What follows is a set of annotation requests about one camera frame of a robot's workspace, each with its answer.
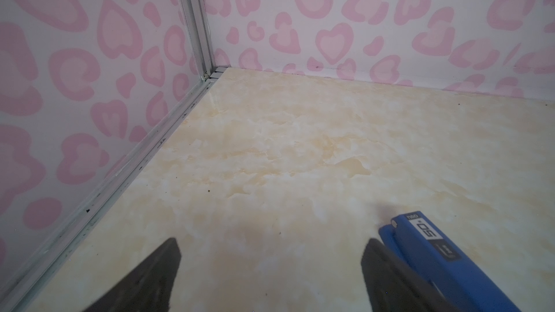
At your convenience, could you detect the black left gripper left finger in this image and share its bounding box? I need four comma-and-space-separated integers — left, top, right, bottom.
85, 238, 182, 312

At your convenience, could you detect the aluminium frame corner post left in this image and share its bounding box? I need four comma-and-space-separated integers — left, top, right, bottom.
180, 0, 216, 80

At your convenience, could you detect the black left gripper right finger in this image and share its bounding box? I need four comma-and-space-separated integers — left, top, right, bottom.
361, 238, 458, 312

